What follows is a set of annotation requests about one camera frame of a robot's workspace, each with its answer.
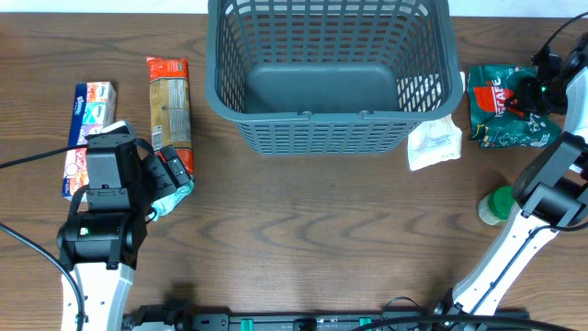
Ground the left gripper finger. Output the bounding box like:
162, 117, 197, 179
159, 144, 192, 188
141, 154, 177, 200

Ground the orange biscuit packet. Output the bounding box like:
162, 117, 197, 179
146, 57, 194, 175

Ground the Kleenex tissue multipack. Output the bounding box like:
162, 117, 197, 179
62, 82, 117, 200

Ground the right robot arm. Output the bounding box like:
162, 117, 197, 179
449, 35, 587, 315

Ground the green lid jar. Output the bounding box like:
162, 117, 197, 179
477, 186, 515, 226

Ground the green Nescafe bag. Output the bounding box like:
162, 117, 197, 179
467, 64, 561, 148

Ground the right black cable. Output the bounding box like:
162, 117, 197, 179
532, 11, 588, 61

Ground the grey plastic basket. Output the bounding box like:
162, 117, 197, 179
205, 0, 463, 154

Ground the left black cable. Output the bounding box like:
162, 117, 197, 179
0, 142, 91, 331

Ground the black cable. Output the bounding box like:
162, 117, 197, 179
532, 11, 588, 61
0, 142, 91, 331

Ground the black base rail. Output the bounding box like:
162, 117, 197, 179
121, 301, 532, 331

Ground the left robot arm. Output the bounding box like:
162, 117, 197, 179
57, 133, 193, 330

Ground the teal small sachet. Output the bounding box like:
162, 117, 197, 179
148, 181, 195, 222

